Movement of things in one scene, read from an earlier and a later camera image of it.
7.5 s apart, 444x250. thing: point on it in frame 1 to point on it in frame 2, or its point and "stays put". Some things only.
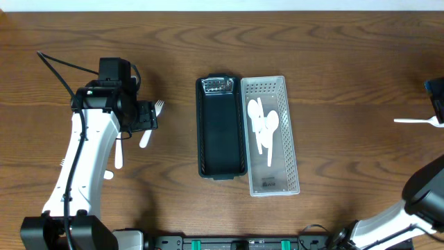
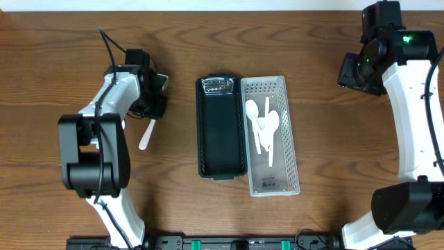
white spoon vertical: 253,112 stays put
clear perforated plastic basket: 282,178 stays put
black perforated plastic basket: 221,126 stays put
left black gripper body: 146,116 to 157,106
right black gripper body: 436,101 to 350,74
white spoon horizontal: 271,125 stays put
